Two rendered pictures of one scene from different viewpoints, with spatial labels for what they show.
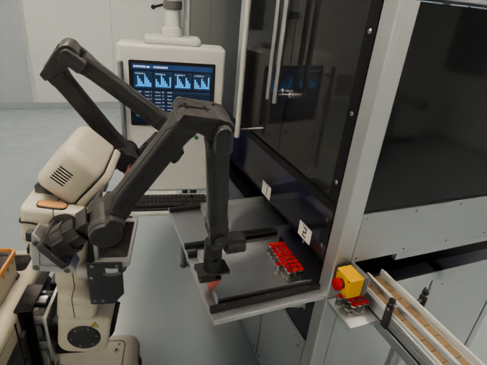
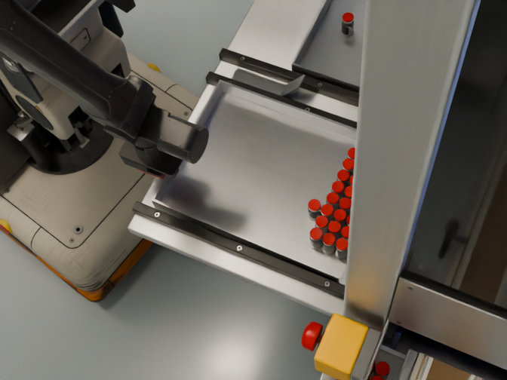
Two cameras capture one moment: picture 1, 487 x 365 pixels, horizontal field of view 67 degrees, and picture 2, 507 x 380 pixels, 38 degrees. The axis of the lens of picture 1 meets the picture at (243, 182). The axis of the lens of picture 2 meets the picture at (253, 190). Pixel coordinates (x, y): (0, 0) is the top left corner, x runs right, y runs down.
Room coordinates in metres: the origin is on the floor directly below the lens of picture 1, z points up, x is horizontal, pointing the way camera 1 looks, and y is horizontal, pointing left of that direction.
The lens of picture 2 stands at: (0.74, -0.52, 2.04)
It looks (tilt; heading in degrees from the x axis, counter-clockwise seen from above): 65 degrees down; 60
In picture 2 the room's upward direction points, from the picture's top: 12 degrees counter-clockwise
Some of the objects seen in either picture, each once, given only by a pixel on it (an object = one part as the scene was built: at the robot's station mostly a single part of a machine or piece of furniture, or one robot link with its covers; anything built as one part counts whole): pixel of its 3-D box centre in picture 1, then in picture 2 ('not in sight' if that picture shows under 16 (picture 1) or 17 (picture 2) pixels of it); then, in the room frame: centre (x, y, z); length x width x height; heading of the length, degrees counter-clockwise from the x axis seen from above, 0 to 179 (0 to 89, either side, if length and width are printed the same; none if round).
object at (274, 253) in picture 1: (279, 261); (335, 197); (1.11, -0.16, 0.90); 0.18 x 0.02 x 0.05; 23
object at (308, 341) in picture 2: (338, 283); (316, 337); (0.91, -0.33, 0.99); 0.04 x 0.04 x 0.04; 24
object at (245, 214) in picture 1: (245, 216); (405, 42); (1.42, -0.02, 0.90); 0.34 x 0.26 x 0.04; 114
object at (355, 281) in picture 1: (350, 281); (345, 350); (0.93, -0.37, 1.00); 0.08 x 0.07 x 0.07; 114
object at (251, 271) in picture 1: (251, 268); (275, 176); (1.06, -0.06, 0.90); 0.34 x 0.26 x 0.04; 113
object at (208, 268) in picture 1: (212, 263); (152, 142); (0.93, 0.07, 1.01); 0.10 x 0.07 x 0.07; 114
